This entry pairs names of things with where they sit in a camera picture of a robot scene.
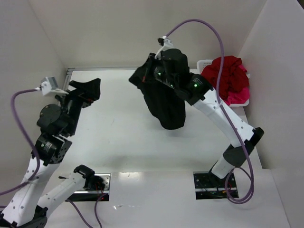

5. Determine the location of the black t shirt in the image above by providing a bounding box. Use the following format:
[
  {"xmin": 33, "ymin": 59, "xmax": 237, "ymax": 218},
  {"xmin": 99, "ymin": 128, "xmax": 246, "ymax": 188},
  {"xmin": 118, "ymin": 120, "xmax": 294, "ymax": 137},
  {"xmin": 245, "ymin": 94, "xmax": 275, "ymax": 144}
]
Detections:
[{"xmin": 129, "ymin": 63, "xmax": 186, "ymax": 130}]

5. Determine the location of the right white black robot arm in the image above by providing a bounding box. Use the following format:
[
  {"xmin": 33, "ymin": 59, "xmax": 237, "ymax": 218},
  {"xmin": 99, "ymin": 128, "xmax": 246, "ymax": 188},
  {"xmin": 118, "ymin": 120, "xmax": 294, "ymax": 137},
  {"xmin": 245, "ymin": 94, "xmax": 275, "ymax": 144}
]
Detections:
[{"xmin": 129, "ymin": 48, "xmax": 264, "ymax": 179}]

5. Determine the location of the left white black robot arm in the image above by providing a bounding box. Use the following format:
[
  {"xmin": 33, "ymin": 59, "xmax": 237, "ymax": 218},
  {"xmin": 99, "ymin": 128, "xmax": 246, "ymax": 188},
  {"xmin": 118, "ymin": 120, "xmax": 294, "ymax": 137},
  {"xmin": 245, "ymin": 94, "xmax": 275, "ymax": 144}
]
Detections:
[{"xmin": 0, "ymin": 77, "xmax": 102, "ymax": 228}]

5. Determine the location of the white plastic basket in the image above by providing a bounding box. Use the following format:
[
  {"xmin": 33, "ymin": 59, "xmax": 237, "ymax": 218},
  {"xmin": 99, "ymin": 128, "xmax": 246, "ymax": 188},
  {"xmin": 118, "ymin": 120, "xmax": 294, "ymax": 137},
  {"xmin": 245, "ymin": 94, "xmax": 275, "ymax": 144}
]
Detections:
[{"xmin": 197, "ymin": 59, "xmax": 249, "ymax": 107}]

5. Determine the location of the dark red t shirt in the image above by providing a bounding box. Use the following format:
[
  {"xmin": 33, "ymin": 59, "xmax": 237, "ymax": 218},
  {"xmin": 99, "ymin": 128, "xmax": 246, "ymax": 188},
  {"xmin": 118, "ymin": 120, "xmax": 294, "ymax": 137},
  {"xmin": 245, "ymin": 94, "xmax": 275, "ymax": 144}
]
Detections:
[{"xmin": 201, "ymin": 56, "xmax": 250, "ymax": 105}]

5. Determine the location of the pink t shirt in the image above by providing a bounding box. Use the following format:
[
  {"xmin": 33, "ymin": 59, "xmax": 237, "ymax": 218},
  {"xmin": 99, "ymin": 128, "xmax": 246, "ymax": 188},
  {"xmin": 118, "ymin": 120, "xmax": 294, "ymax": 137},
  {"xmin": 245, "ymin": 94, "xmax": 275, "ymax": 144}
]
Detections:
[{"xmin": 225, "ymin": 64, "xmax": 250, "ymax": 105}]

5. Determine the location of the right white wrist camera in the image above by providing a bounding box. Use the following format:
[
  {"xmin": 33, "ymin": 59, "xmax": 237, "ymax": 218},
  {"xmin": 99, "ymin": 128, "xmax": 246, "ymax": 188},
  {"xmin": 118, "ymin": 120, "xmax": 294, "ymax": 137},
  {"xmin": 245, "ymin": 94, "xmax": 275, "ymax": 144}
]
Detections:
[{"xmin": 154, "ymin": 36, "xmax": 174, "ymax": 59}]

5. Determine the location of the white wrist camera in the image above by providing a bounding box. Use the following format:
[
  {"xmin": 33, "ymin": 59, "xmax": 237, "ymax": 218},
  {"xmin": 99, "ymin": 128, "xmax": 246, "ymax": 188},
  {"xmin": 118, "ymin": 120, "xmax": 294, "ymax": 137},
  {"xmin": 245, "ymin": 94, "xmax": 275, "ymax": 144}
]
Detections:
[
  {"xmin": 40, "ymin": 77, "xmax": 68, "ymax": 96},
  {"xmin": 154, "ymin": 36, "xmax": 174, "ymax": 59}
]

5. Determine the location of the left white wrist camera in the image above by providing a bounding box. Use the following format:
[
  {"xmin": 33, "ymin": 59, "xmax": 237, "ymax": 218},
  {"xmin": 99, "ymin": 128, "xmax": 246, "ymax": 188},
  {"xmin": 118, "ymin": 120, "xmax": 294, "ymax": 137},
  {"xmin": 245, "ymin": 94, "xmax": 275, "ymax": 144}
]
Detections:
[{"xmin": 40, "ymin": 77, "xmax": 68, "ymax": 96}]

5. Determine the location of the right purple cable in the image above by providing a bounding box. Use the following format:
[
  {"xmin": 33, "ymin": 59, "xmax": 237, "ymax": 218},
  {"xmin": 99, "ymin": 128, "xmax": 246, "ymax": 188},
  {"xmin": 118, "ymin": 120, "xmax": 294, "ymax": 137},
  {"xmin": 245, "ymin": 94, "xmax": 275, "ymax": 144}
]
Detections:
[{"xmin": 165, "ymin": 19, "xmax": 254, "ymax": 204}]

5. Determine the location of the purple cable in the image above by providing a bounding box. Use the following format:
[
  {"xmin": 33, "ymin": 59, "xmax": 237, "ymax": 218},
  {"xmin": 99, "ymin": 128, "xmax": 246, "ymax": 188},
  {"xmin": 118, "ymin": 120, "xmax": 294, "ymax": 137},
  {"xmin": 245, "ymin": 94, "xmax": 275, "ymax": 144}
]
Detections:
[
  {"xmin": 165, "ymin": 19, "xmax": 254, "ymax": 204},
  {"xmin": 0, "ymin": 87, "xmax": 102, "ymax": 228}
]

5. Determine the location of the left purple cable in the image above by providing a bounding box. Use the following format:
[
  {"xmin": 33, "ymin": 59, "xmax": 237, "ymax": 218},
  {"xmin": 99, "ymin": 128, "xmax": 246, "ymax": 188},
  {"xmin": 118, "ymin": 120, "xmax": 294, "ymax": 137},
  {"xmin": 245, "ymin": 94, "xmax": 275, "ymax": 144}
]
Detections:
[{"xmin": 0, "ymin": 87, "xmax": 102, "ymax": 228}]

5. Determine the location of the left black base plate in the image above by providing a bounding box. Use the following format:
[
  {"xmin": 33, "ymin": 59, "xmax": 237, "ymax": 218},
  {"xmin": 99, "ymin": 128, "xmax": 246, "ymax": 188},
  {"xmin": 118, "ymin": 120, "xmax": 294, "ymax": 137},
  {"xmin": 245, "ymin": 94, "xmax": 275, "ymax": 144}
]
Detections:
[{"xmin": 68, "ymin": 174, "xmax": 111, "ymax": 202}]

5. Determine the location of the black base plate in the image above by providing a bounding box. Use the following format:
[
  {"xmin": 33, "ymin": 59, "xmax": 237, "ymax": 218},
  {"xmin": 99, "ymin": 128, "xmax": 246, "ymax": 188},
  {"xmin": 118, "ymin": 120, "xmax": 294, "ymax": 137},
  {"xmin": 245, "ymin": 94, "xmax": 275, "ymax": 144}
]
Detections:
[
  {"xmin": 193, "ymin": 172, "xmax": 238, "ymax": 200},
  {"xmin": 68, "ymin": 174, "xmax": 111, "ymax": 202}
]

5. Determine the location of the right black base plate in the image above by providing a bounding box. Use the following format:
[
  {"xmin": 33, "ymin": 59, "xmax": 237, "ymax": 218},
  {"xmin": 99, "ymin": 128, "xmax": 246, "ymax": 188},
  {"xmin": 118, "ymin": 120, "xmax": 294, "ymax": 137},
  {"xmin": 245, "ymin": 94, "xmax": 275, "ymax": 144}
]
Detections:
[{"xmin": 193, "ymin": 172, "xmax": 238, "ymax": 200}]

